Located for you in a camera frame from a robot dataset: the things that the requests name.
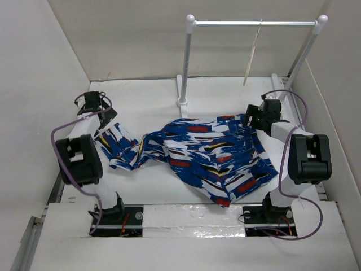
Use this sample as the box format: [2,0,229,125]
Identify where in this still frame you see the blue patterned trousers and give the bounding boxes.
[94,114,278,207]

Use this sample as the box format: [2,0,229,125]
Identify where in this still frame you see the cream clothes hanger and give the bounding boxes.
[243,19,263,86]

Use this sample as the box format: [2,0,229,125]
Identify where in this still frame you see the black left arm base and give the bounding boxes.
[90,205,144,238]

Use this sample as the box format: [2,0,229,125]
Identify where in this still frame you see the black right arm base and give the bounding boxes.
[238,205,298,237]

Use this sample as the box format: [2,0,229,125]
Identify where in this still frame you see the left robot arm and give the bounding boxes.
[51,91,126,224]

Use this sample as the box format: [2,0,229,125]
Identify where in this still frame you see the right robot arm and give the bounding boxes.
[243,94,332,224]

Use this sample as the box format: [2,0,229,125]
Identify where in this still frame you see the white clothes rack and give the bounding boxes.
[176,14,328,118]

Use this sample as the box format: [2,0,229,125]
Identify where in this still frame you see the silver tape strip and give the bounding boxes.
[142,204,245,238]

